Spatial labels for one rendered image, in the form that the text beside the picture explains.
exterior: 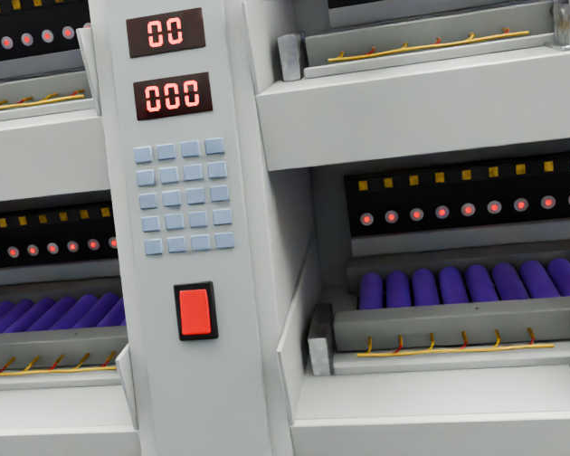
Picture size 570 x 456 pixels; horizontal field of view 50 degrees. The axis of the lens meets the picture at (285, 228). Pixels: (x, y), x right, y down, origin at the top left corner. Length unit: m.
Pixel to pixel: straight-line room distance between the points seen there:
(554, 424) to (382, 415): 0.09
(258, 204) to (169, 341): 0.10
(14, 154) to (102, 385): 0.17
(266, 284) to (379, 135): 0.11
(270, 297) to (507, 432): 0.15
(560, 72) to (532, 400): 0.18
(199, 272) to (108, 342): 0.13
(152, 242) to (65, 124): 0.09
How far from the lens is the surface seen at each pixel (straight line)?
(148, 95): 0.37
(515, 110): 0.36
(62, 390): 0.47
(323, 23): 0.56
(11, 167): 0.42
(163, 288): 0.37
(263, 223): 0.35
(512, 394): 0.39
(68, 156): 0.40
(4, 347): 0.52
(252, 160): 0.35
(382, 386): 0.39
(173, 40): 0.37
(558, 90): 0.36
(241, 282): 0.35
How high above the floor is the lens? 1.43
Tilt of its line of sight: 3 degrees down
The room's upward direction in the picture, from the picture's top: 6 degrees counter-clockwise
